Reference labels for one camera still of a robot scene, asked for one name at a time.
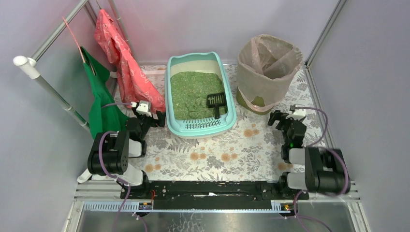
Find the floral mat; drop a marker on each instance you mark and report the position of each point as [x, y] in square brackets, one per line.
[250, 150]

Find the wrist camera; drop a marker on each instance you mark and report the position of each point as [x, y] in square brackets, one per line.
[143, 108]
[297, 113]

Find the black litter scoop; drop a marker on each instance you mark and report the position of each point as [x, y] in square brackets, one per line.
[216, 101]

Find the pink hanger rod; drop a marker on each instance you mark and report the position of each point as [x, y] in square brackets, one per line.
[76, 42]

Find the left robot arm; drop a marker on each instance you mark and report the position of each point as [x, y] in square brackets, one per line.
[111, 150]

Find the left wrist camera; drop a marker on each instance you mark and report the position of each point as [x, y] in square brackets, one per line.
[143, 108]

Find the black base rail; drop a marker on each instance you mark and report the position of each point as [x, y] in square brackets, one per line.
[210, 195]

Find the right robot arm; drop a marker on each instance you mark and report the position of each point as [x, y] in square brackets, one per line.
[325, 170]

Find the white capped metal pole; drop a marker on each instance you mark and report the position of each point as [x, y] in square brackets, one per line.
[27, 65]

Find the pink patterned cloth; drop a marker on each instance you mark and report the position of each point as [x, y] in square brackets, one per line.
[132, 82]

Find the bin with plastic liner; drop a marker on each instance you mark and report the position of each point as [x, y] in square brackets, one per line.
[266, 66]

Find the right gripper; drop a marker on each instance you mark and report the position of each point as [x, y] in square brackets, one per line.
[285, 120]

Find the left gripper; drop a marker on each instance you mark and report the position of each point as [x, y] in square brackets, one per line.
[153, 118]

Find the teal litter box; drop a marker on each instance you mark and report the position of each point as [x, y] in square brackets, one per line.
[199, 128]

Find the green cat litter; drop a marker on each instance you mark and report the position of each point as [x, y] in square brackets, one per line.
[189, 91]

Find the green cloth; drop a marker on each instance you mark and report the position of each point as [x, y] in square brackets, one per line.
[102, 116]

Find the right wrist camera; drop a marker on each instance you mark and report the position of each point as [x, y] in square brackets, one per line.
[297, 113]

